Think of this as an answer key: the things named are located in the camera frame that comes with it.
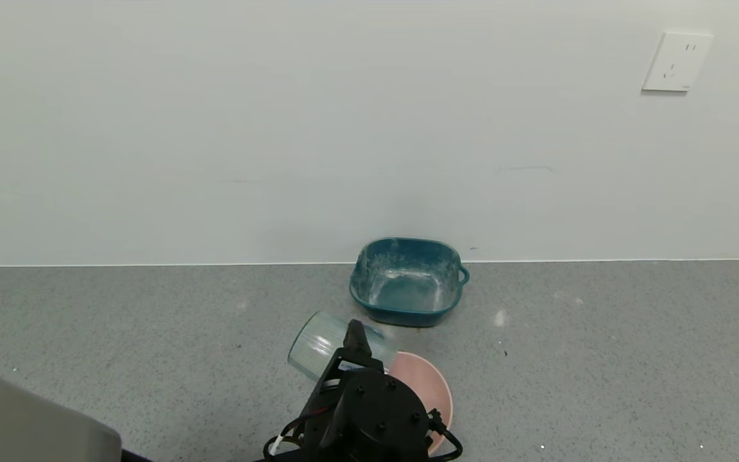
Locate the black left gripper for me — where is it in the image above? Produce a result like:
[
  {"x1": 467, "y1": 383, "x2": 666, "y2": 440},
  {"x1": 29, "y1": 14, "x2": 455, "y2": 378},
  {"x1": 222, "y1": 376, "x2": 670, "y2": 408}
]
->
[{"x1": 311, "y1": 318, "x2": 385, "y2": 399}]

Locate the clear ribbed plastic cup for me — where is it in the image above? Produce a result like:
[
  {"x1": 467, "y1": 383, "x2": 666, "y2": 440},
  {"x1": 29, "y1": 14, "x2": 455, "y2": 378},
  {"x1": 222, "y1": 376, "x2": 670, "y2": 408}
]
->
[{"x1": 288, "y1": 311, "x2": 398, "y2": 384}]

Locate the teal square plastic tray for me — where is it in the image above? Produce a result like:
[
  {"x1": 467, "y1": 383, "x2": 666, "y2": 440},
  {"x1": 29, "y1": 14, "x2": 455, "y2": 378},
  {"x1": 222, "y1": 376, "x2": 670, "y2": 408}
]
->
[{"x1": 349, "y1": 237, "x2": 471, "y2": 329}]

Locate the pink round bowl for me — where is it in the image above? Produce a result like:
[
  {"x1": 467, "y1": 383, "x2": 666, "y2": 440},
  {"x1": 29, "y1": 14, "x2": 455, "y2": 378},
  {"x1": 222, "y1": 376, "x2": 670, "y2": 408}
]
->
[{"x1": 386, "y1": 352, "x2": 454, "y2": 458}]

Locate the white wall power outlet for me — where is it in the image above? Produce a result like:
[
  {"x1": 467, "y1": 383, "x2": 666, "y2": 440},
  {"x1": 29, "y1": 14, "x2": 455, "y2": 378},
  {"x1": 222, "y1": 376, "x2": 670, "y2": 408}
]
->
[{"x1": 641, "y1": 31, "x2": 714, "y2": 92}]

